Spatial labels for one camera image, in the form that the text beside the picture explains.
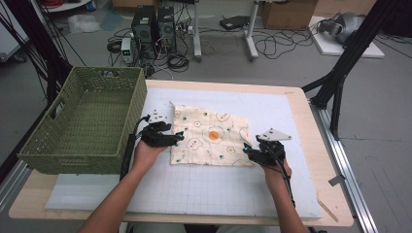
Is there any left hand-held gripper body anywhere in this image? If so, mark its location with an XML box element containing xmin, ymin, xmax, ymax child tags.
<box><xmin>140</xmin><ymin>109</ymin><xmax>179</xmax><ymax>149</ymax></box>

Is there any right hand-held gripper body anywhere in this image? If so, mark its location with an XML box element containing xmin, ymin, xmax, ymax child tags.
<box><xmin>247</xmin><ymin>127</ymin><xmax>292</xmax><ymax>167</ymax></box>

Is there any cream printed cloth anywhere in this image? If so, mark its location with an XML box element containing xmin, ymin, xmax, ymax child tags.
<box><xmin>169</xmin><ymin>102</ymin><xmax>256</xmax><ymax>168</ymax></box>

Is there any green woven basket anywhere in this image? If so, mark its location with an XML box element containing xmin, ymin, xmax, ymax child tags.
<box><xmin>17</xmin><ymin>66</ymin><xmax>149</xmax><ymax>176</ymax></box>

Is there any person's left hand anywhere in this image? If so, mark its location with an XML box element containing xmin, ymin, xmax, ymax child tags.
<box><xmin>131</xmin><ymin>139</ymin><xmax>170</xmax><ymax>175</ymax></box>

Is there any person's right hand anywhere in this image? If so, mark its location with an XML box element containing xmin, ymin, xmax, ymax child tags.
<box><xmin>260</xmin><ymin>158</ymin><xmax>292</xmax><ymax>192</ymax></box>

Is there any white grid mat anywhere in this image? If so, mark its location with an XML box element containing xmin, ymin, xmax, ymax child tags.
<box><xmin>45</xmin><ymin>86</ymin><xmax>323</xmax><ymax>219</ymax></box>

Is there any grey tape piece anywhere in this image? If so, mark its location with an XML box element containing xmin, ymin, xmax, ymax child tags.
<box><xmin>327</xmin><ymin>174</ymin><xmax>346</xmax><ymax>187</ymax></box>

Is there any thin wooden stick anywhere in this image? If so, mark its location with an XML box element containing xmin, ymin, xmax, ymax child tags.
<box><xmin>317</xmin><ymin>198</ymin><xmax>340</xmax><ymax>223</ymax></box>

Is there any small white power unit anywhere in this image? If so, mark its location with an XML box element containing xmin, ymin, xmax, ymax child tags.
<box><xmin>120</xmin><ymin>37</ymin><xmax>135</xmax><ymax>64</ymax></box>

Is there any black computer tower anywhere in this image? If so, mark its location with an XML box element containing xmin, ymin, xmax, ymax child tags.
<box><xmin>130</xmin><ymin>5</ymin><xmax>158</xmax><ymax>60</ymax></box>
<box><xmin>156</xmin><ymin>6</ymin><xmax>178</xmax><ymax>54</ymax></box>

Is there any white desk leg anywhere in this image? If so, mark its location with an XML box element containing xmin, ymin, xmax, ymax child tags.
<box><xmin>192</xmin><ymin>0</ymin><xmax>203</xmax><ymax>62</ymax></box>
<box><xmin>244</xmin><ymin>0</ymin><xmax>260</xmax><ymax>61</ymax></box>

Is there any white floor board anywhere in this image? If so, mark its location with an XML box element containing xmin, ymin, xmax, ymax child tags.
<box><xmin>309</xmin><ymin>16</ymin><xmax>386</xmax><ymax>59</ymax></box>

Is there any flat black device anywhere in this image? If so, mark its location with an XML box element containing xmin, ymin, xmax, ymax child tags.
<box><xmin>219</xmin><ymin>15</ymin><xmax>251</xmax><ymax>31</ymax></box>

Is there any large cardboard box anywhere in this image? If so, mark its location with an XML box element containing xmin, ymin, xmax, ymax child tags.
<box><xmin>261</xmin><ymin>0</ymin><xmax>319</xmax><ymax>31</ymax></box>

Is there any black metal stand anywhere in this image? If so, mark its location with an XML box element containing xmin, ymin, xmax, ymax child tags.
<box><xmin>2</xmin><ymin>0</ymin><xmax>74</xmax><ymax>107</ymax></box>
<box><xmin>300</xmin><ymin>0</ymin><xmax>401</xmax><ymax>141</ymax></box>

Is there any clear plastic bag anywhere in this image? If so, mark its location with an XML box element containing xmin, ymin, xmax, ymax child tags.
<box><xmin>67</xmin><ymin>13</ymin><xmax>102</xmax><ymax>35</ymax></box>

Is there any grey rounded machine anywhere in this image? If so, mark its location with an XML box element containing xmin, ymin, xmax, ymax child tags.
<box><xmin>319</xmin><ymin>12</ymin><xmax>365</xmax><ymax>45</ymax></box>

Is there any round white table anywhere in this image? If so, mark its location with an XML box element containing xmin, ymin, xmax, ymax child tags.
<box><xmin>40</xmin><ymin>0</ymin><xmax>94</xmax><ymax>14</ymax></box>

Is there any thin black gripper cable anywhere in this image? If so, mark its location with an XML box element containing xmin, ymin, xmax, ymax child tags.
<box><xmin>267</xmin><ymin>148</ymin><xmax>296</xmax><ymax>209</ymax></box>

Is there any thick black gripper cable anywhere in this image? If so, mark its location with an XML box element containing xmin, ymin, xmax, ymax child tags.
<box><xmin>119</xmin><ymin>115</ymin><xmax>151</xmax><ymax>182</ymax></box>

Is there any tangle of black floor cables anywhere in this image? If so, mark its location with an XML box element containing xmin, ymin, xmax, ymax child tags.
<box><xmin>252</xmin><ymin>28</ymin><xmax>315</xmax><ymax>61</ymax></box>
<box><xmin>106</xmin><ymin>27</ymin><xmax>191</xmax><ymax>80</ymax></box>

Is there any aluminium rail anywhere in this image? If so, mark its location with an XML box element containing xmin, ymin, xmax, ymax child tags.
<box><xmin>0</xmin><ymin>159</ymin><xmax>32</xmax><ymax>212</ymax></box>
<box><xmin>310</xmin><ymin>103</ymin><xmax>379</xmax><ymax>233</ymax></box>

